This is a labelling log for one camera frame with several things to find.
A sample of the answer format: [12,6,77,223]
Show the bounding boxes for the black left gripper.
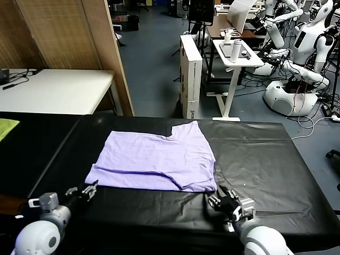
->
[62,180,99,210]

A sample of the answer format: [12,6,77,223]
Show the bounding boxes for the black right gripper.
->
[208,185,241,221]

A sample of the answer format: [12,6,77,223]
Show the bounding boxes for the purple t-shirt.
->
[84,120,217,192]

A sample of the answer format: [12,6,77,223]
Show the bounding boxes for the glossy black table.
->
[0,111,80,199]

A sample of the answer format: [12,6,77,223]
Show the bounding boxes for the yellow-green cloth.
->
[0,118,21,142]

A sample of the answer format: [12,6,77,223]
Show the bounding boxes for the white table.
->
[0,68,123,116]

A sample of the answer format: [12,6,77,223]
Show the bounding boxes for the black chair wheel base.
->
[325,149,340,192]

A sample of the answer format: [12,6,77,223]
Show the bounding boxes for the tall white cardboard box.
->
[179,35,203,120]

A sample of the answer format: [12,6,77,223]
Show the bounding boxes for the power strip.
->
[320,104,340,121]

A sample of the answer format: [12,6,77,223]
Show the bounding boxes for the white standing side desk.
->
[206,39,265,122]

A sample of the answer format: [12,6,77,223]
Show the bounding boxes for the white drink bottle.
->
[229,39,243,63]

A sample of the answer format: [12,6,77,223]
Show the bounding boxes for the grey tablet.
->
[219,43,253,58]

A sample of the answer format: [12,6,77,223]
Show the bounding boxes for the small white floor object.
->
[114,32,125,48]

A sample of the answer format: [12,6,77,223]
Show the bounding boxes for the wooden partition screen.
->
[0,0,135,117]

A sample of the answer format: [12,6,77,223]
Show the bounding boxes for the small white desk device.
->
[219,27,241,43]

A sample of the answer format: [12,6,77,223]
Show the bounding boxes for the brown desk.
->
[206,16,267,86]

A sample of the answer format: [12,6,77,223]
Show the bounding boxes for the black trash bin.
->
[128,15,140,31]

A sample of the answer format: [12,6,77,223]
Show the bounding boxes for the white humanoid robot black shoulders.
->
[262,0,340,117]

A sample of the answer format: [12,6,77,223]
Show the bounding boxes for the white curved panel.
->
[226,0,258,35]

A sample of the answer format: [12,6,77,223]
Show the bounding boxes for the black screen on tripod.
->
[171,0,215,82]

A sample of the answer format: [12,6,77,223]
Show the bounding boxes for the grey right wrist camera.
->
[232,198,256,222]

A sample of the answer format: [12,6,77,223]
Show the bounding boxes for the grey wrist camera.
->
[28,193,59,213]
[232,198,256,222]

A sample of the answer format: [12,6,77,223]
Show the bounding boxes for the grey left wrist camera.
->
[28,193,59,213]

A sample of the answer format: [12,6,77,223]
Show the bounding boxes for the white floor cable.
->
[291,114,335,140]

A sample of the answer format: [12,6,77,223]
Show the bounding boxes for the black cable with adapter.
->
[7,67,42,82]

